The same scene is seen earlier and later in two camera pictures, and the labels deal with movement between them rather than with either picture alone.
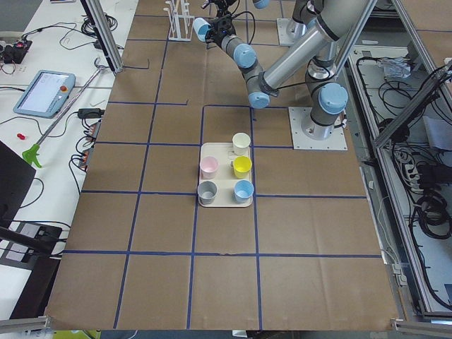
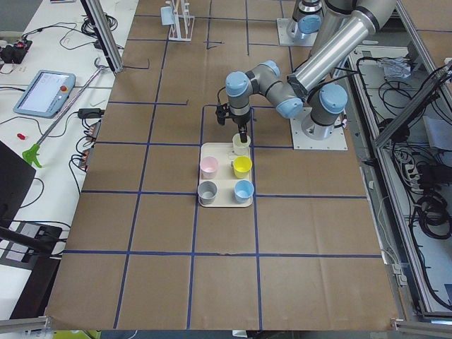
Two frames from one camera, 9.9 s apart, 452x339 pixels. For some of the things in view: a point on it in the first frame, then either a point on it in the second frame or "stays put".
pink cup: (208, 165) stays put
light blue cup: (201, 27) → (167, 15)
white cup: (241, 142) stays put
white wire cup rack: (181, 22) stays put
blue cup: (243, 191) stays put
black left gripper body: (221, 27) → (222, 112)
